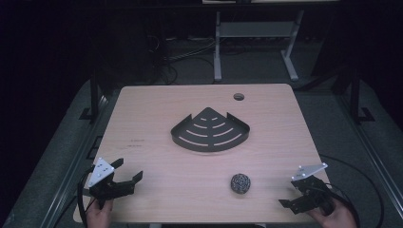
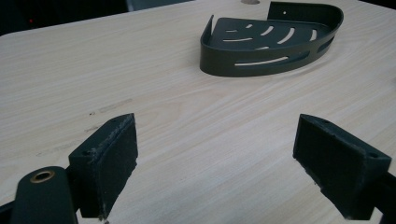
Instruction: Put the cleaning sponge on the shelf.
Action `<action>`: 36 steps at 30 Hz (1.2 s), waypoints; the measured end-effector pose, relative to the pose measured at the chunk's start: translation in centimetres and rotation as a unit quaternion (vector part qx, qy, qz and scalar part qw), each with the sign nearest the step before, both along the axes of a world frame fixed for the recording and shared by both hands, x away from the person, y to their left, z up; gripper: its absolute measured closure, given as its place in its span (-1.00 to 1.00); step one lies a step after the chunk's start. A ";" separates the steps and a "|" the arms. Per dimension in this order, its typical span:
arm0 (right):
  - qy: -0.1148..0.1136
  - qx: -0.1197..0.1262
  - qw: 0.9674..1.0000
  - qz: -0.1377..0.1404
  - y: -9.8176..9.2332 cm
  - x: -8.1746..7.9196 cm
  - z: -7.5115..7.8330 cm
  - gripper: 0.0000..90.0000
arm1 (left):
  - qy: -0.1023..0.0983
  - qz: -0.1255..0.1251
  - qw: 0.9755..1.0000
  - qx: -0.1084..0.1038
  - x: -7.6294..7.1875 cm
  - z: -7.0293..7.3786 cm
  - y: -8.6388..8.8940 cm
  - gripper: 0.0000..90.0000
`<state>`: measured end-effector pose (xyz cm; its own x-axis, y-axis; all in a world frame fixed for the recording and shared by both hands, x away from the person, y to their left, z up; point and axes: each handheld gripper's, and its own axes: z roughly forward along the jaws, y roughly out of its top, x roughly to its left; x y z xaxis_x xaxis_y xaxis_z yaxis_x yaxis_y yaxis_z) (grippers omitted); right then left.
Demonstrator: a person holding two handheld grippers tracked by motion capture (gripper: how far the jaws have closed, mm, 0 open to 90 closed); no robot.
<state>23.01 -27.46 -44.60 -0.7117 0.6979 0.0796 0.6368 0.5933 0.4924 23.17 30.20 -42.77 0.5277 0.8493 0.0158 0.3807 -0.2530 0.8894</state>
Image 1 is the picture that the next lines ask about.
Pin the aluminium floor rail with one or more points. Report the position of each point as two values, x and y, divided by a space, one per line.
76 158
374 158

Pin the steel wool scouring ball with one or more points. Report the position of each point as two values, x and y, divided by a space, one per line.
240 183

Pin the black metal corner shelf rack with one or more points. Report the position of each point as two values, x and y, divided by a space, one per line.
210 134

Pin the black metal post stand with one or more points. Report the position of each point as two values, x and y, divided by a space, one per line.
355 95
94 95

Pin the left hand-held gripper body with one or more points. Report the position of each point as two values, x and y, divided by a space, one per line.
104 186

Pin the grey metal stand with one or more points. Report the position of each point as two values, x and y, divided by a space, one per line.
253 30

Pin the person's left hand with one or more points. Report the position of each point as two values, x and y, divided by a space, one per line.
100 216

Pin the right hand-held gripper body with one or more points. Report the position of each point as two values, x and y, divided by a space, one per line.
312 191

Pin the person's right hand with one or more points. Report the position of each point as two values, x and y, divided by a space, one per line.
335 219

